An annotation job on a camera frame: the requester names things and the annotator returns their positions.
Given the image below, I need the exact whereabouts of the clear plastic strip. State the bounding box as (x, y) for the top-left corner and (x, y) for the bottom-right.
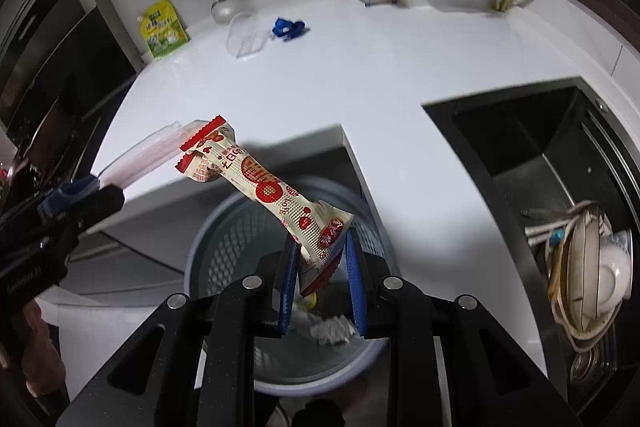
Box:
(95, 119), (201, 190)

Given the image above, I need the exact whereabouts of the green yellow pouch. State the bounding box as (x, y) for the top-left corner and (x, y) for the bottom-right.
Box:
(137, 0), (190, 60)

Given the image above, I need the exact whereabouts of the black kitchen sink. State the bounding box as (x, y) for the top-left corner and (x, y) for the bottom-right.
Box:
(421, 77), (640, 413)

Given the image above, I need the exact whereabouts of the person's left hand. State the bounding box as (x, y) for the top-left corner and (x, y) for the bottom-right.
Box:
(23, 300), (67, 401)

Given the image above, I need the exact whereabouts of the cream plate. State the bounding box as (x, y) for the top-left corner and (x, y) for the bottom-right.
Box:
(547, 207), (608, 343)

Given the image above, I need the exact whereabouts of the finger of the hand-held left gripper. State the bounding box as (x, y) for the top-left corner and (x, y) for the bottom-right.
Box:
(0, 187), (126, 258)
(0, 174), (101, 228)

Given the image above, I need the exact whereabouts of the clear plastic bag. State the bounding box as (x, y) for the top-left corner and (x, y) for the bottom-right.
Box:
(226, 12), (271, 58)

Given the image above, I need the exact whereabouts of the steel bowl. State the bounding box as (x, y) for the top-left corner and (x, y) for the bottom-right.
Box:
(567, 322), (618, 388)

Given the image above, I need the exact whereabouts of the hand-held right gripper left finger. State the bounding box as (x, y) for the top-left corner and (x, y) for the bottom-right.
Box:
(55, 234), (301, 427)

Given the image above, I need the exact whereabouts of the black integrated stove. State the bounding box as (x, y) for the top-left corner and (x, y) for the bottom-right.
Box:
(0, 0), (146, 188)

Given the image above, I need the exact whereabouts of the red white snack wrapper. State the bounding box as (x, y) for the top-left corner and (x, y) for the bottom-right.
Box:
(174, 114), (356, 298)

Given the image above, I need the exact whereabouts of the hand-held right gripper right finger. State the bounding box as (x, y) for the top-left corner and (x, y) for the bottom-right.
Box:
(345, 229), (583, 427)

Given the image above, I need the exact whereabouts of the blue wrapper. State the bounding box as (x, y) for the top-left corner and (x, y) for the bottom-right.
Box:
(271, 17), (307, 42)

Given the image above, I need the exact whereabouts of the white bowl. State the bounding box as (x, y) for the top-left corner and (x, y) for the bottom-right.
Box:
(597, 229), (633, 313)

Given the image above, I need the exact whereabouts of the white tissue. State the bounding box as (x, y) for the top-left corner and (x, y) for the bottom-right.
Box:
(295, 309), (361, 348)

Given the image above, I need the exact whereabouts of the grey perforated trash bin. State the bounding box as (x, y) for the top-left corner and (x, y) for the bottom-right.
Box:
(184, 177), (401, 397)

